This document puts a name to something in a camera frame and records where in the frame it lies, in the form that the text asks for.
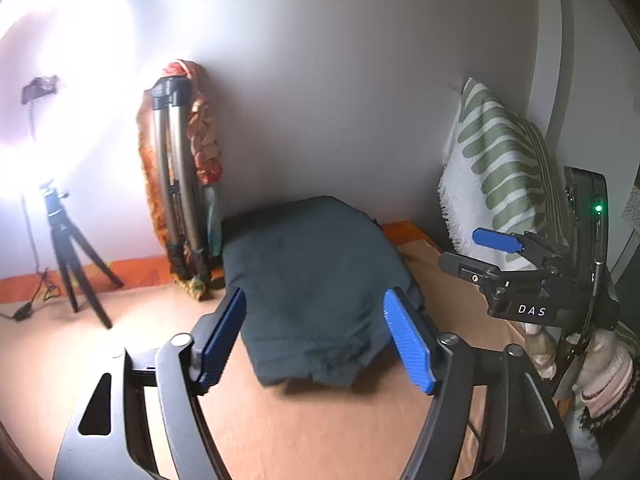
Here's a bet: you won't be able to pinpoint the small black tripod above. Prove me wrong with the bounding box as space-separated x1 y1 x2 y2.
37 178 125 330

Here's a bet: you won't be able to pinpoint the teal cloth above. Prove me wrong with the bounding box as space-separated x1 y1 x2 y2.
205 187 223 261

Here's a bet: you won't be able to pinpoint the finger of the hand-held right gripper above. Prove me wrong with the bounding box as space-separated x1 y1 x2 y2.
438 251 543 291
472 227 571 266

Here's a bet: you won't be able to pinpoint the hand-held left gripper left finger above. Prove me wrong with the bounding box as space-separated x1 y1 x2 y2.
52 287 247 480

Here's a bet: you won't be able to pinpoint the dark green pants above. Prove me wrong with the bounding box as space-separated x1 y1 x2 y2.
221 196 426 388

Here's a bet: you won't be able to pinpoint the person's right forearm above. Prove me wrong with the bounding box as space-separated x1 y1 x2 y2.
570 330 636 441

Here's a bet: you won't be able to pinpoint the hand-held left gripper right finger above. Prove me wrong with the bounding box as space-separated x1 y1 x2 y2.
382 287 581 480

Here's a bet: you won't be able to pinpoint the green and white fringed blanket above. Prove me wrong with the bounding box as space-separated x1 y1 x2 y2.
438 77 571 276

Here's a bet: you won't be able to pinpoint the orange patterned cloth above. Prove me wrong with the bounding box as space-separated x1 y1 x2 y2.
136 60 223 303

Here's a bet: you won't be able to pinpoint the folded silver tripod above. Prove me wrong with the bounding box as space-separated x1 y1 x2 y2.
150 76 211 286

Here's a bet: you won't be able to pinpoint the ring light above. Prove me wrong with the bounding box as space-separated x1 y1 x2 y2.
0 0 141 211

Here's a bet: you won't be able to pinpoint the person's right hand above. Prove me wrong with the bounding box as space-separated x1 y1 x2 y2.
525 322 558 380

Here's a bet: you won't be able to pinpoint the black cable with switch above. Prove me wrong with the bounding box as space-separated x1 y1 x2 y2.
0 195 58 321

